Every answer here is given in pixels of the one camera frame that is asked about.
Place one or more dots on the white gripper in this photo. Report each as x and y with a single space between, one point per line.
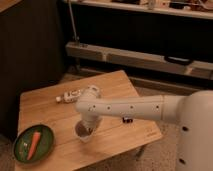
90 122

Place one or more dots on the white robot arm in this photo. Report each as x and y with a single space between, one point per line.
193 113

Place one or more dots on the white plastic bottle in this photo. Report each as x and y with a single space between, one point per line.
69 97

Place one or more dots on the small dark can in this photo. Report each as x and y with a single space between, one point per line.
127 120

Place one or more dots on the wooden table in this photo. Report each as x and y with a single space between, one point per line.
75 124

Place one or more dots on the orange carrot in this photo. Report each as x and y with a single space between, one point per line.
35 139

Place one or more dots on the green plate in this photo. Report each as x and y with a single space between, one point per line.
44 147

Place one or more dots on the grey metal shelf beam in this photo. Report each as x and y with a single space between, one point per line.
196 69

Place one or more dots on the metal pole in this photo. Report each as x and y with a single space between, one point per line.
76 38

